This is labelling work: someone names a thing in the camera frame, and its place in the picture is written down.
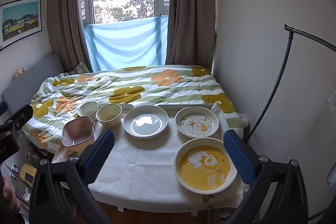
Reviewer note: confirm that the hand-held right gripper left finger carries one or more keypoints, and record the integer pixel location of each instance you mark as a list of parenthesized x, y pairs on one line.
[(103, 150)]

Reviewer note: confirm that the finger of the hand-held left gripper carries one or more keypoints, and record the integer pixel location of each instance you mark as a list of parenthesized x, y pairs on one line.
[(19, 116)]

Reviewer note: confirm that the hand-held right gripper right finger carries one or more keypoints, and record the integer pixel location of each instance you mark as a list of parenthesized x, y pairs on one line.
[(239, 158)]

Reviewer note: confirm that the pink square bowl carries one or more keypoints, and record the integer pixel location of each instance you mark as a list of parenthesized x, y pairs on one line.
[(77, 132)]

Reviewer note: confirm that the person's left hand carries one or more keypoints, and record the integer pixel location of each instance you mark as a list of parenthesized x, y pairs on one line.
[(8, 191)]

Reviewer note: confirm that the yellow box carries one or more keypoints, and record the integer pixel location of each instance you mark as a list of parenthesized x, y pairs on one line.
[(27, 174)]

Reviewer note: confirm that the cream bowl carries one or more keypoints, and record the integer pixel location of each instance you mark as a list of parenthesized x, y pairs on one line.
[(109, 115)]

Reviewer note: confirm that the grey headboard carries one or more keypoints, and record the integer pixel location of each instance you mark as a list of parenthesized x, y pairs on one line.
[(31, 77)]

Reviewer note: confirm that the small plush toy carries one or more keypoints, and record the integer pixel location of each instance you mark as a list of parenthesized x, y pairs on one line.
[(19, 73)]

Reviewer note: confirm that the small white bowl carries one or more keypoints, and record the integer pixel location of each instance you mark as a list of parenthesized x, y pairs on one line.
[(88, 109)]

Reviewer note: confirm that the white patterned tablecloth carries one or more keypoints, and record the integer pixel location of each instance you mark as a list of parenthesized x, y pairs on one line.
[(147, 161)]

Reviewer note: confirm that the grey plate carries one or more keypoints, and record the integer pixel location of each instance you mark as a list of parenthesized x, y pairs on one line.
[(145, 121)]

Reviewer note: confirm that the white duck print plate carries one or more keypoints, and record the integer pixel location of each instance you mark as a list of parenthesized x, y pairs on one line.
[(197, 123)]

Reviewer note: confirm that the floral striped blanket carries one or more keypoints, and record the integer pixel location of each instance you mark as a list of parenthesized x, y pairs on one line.
[(118, 85)]

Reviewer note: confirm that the green patterned pillow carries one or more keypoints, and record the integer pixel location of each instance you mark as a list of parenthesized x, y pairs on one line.
[(80, 68)]

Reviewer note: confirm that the light blue cloth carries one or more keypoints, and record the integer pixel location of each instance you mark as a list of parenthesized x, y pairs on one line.
[(123, 43)]

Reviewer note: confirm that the brown curtain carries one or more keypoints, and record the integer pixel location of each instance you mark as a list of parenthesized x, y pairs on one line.
[(191, 8), (65, 16)]

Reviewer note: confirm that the framed wall poster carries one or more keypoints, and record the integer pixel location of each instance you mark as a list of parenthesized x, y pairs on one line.
[(19, 20)]

